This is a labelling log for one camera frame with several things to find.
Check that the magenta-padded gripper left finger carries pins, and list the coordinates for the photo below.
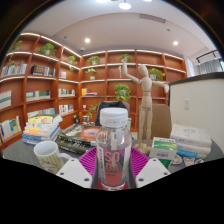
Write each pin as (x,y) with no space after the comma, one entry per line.
(73,171)

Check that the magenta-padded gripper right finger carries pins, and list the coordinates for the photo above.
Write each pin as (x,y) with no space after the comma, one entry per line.
(151,170)

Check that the clear bottle with pink label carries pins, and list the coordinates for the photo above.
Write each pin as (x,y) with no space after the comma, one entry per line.
(113,146)

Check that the green and white box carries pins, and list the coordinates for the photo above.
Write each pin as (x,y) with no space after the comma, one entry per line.
(163,150)

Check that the yellow striped white mug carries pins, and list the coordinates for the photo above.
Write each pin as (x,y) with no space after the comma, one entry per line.
(48,155)

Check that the beige chair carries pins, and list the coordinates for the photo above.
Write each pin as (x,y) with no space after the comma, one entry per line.
(162,120)

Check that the stack of colourful books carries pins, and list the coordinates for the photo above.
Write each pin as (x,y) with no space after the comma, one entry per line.
(41,128)

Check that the wooden artist mannequin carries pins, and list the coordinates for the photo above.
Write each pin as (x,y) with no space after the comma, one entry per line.
(146,100)

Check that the dark chair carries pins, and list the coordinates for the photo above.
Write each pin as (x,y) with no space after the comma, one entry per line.
(108,105)

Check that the white partition with dark top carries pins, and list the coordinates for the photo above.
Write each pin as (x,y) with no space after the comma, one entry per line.
(203,110)

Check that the wooden shelf unit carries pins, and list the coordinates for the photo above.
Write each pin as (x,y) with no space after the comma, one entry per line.
(106,86)

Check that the ceiling air vent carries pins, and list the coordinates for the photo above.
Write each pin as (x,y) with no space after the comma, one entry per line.
(152,18)

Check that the ceiling lights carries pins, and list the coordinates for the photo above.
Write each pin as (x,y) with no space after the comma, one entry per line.
(125,5)

